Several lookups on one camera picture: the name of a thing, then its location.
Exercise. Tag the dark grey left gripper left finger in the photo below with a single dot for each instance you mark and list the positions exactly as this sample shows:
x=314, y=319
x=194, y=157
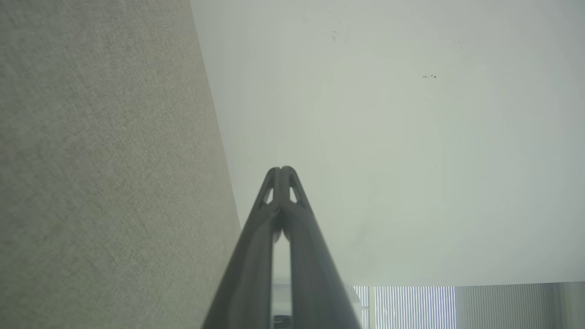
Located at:
x=247, y=274

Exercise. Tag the white vertical window blinds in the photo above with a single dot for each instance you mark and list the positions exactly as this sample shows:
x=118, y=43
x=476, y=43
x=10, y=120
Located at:
x=411, y=308

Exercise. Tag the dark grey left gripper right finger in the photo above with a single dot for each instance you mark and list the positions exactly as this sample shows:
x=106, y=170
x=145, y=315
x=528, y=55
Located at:
x=311, y=274

